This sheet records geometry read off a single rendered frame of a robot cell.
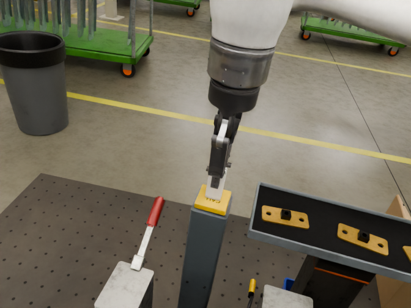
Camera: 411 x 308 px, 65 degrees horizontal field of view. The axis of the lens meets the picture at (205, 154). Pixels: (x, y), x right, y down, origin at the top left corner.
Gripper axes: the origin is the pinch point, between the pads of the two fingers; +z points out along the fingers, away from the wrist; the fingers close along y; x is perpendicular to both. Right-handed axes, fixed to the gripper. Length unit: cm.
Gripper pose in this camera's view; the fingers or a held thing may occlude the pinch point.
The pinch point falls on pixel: (216, 183)
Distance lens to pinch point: 59.3
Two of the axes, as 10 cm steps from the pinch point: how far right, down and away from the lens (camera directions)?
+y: -2.5, 5.3, -8.1
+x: 9.6, 2.4, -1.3
